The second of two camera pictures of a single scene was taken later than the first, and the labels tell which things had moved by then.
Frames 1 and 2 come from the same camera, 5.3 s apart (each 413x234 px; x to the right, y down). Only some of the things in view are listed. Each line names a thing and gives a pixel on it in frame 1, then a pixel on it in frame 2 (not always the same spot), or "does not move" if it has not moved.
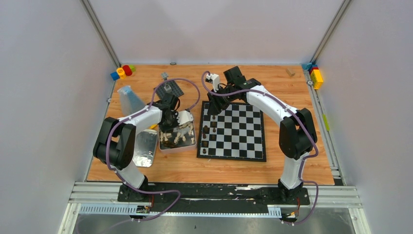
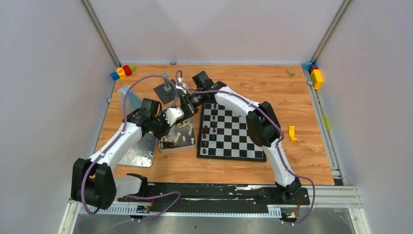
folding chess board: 236,133 does not move
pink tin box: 182,138 does not move
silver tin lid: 145,143 does not move
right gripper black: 215,105 to 190,109
